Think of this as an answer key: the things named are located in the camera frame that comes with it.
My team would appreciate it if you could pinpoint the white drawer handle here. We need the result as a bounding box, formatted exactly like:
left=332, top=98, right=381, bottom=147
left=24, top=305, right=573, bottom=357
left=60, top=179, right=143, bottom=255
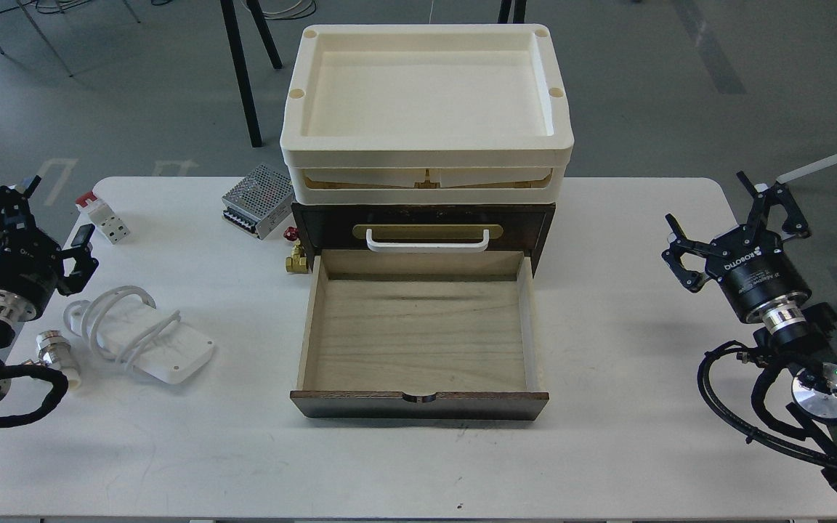
left=365, top=228, right=490, bottom=254

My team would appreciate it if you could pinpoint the cream plastic stacked tray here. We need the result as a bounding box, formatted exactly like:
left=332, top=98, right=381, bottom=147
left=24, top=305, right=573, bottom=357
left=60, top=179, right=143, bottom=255
left=281, top=24, right=575, bottom=206

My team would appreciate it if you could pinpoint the silver metal valve fitting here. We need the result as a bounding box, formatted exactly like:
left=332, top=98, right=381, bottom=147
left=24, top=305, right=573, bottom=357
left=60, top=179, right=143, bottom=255
left=23, top=330, right=82, bottom=390

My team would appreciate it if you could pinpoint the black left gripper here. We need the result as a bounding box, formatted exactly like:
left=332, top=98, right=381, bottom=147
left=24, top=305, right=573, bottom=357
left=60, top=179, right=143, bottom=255
left=0, top=177, right=99, bottom=304

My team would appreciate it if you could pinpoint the open wooden drawer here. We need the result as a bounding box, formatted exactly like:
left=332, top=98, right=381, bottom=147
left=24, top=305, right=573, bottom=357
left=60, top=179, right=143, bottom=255
left=290, top=251, right=549, bottom=421

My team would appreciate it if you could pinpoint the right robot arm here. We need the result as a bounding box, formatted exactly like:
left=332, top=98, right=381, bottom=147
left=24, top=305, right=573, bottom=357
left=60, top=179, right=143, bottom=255
left=662, top=172, right=837, bottom=492

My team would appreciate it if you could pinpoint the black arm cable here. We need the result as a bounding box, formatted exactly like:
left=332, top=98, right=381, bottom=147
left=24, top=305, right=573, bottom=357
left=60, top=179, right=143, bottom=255
left=0, top=362, right=69, bottom=429
left=697, top=341, right=837, bottom=469

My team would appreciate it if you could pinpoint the brass valve red handle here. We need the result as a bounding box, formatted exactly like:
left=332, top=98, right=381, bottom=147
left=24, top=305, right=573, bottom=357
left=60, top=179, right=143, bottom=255
left=283, top=226, right=310, bottom=274

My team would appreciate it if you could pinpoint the black table leg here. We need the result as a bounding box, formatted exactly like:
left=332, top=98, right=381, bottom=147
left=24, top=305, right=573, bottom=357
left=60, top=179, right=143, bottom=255
left=219, top=0, right=264, bottom=148

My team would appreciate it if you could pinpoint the white charger with cable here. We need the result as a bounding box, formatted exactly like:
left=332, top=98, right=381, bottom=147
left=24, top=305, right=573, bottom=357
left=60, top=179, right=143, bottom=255
left=62, top=285, right=216, bottom=385

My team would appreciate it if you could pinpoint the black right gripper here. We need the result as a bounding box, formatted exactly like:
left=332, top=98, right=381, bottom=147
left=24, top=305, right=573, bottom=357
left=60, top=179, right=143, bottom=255
left=662, top=171, right=813, bottom=324

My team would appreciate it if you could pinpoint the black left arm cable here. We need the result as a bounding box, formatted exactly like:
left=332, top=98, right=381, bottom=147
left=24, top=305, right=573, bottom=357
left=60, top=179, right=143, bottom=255
left=0, top=362, right=69, bottom=429

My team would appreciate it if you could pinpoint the white red circuit breaker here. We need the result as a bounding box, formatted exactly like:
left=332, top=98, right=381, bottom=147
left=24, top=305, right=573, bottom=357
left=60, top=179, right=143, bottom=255
left=74, top=191, right=130, bottom=244

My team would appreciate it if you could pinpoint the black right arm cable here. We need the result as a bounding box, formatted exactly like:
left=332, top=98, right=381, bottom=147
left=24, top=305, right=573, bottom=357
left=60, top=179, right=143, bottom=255
left=697, top=341, right=837, bottom=469

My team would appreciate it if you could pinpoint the silver mesh power supply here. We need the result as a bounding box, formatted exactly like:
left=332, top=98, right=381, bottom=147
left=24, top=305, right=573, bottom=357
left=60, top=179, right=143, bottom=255
left=222, top=163, right=294, bottom=240

